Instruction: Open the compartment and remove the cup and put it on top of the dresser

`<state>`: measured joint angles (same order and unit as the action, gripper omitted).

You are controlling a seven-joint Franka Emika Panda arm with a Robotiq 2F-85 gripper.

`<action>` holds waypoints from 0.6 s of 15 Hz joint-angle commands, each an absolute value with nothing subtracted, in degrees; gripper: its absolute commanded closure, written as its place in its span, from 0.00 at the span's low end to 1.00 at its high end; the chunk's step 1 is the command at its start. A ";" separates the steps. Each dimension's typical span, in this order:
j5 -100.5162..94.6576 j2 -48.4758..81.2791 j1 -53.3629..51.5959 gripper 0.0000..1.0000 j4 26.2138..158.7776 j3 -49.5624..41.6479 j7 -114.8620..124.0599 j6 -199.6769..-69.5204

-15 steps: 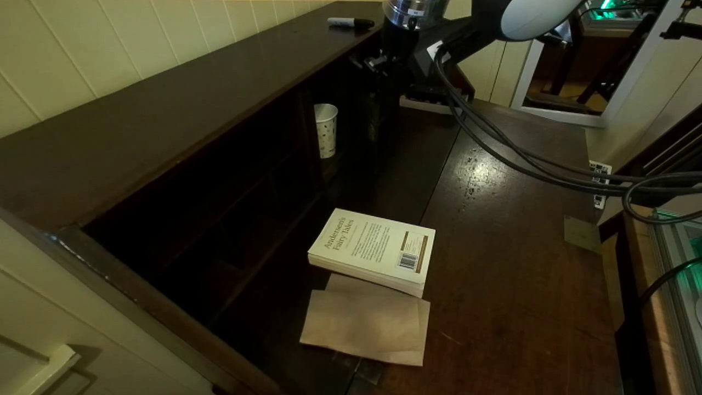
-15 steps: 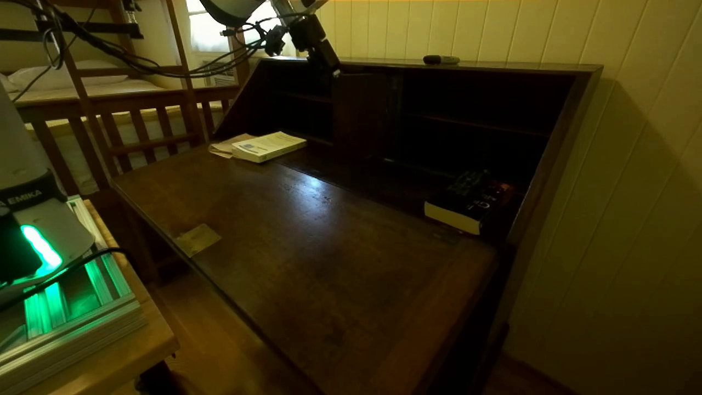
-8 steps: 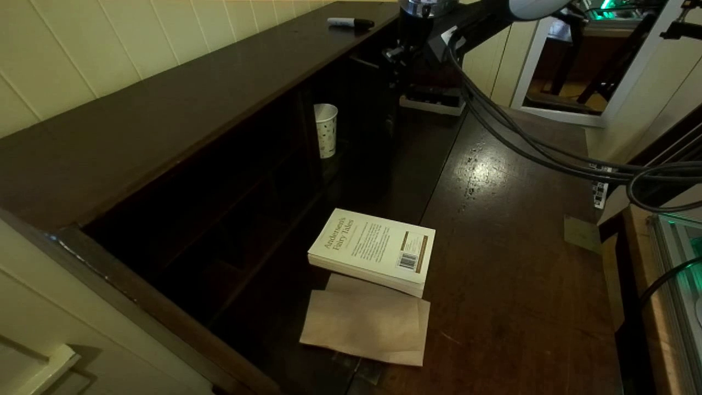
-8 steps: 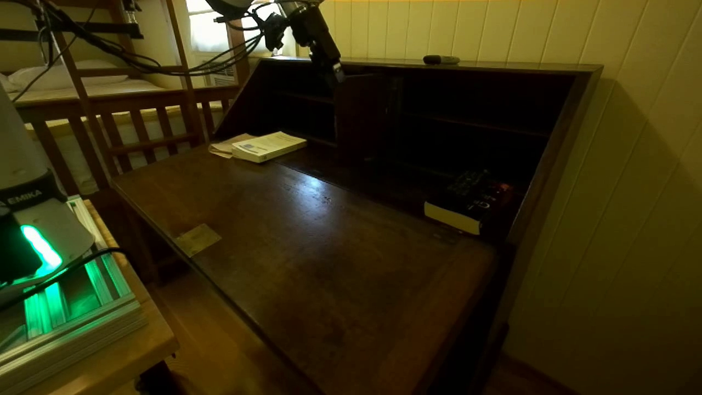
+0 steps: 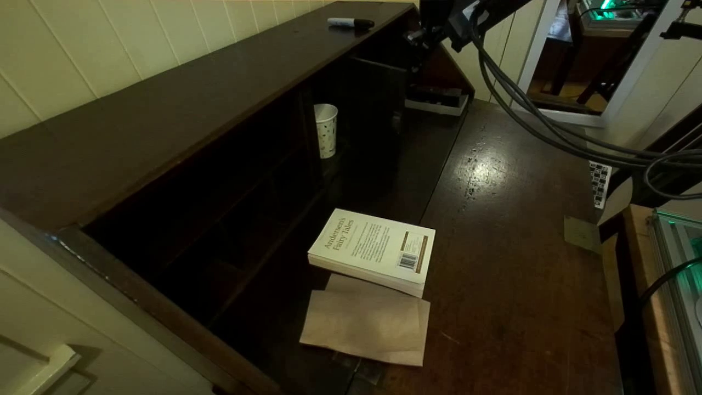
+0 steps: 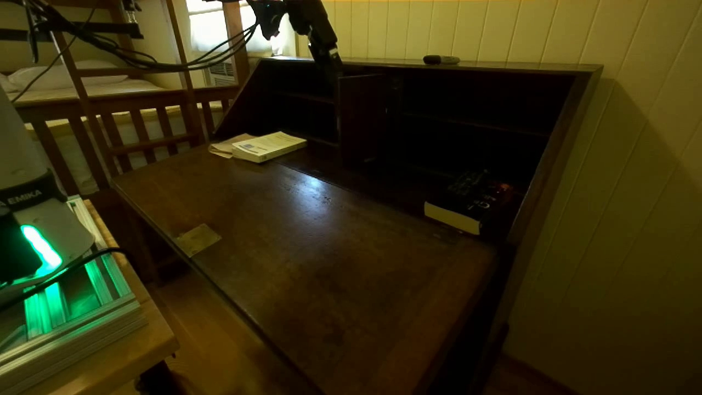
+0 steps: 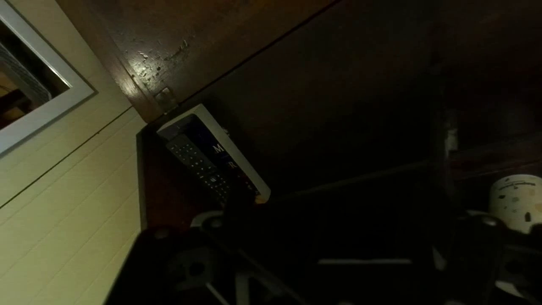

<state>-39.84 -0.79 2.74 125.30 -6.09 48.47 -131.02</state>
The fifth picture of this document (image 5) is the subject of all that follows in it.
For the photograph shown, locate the black cable bundle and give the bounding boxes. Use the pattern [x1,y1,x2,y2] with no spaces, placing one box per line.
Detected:
[467,19,702,203]

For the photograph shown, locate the white door frame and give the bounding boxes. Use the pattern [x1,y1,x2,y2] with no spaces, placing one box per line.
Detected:
[509,0,654,130]

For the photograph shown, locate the white paperback book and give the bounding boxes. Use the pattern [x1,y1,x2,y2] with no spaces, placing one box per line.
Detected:
[304,205,439,300]

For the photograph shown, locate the black grey marker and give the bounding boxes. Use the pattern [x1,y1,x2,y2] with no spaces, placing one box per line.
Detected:
[324,16,377,35]

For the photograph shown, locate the dark-covered thick book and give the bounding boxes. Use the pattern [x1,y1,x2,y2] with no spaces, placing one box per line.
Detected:
[404,85,472,118]

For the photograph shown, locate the aluminium mounting frame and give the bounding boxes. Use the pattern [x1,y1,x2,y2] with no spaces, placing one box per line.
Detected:
[651,205,702,395]

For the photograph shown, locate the single black cable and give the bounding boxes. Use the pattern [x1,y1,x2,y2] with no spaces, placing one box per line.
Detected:
[635,253,702,304]

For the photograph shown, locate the dark wooden secretary desk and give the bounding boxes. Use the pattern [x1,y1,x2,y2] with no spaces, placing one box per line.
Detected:
[0,0,627,395]

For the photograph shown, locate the white perforated basket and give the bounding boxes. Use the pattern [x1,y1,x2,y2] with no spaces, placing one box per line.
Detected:
[585,161,614,212]

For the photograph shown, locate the white dotted paper cup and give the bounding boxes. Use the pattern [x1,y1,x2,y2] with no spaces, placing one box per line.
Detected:
[312,101,340,162]

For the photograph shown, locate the brown paper envelope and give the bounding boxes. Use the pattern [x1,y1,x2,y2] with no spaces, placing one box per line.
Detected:
[297,272,431,369]

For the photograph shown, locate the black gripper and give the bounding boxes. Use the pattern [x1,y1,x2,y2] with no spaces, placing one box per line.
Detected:
[406,0,479,95]

